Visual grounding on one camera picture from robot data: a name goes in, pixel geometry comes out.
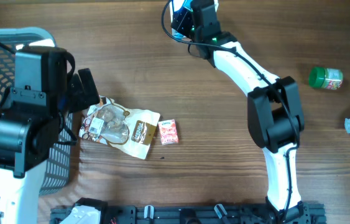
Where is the white barcode scanner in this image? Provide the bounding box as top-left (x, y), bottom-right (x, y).
top-left (169, 0), bottom-right (194, 39)

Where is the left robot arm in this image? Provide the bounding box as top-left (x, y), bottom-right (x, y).
top-left (0, 45), bottom-right (99, 223)

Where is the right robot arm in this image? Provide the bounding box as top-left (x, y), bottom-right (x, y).
top-left (163, 1), bottom-right (305, 219)

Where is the grey plastic basket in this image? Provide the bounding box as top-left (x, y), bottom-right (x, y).
top-left (0, 27), bottom-right (71, 195)

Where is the red tissue pack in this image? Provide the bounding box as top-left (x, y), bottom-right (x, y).
top-left (158, 119), bottom-right (179, 145)

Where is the green lid jar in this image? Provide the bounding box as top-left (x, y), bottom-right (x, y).
top-left (308, 67), bottom-right (343, 90)

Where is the brown white snack bag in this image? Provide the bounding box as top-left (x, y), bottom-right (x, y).
top-left (79, 96), bottom-right (160, 159)

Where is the blue mouthwash bottle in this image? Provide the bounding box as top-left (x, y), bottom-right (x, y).
top-left (181, 0), bottom-right (192, 11)

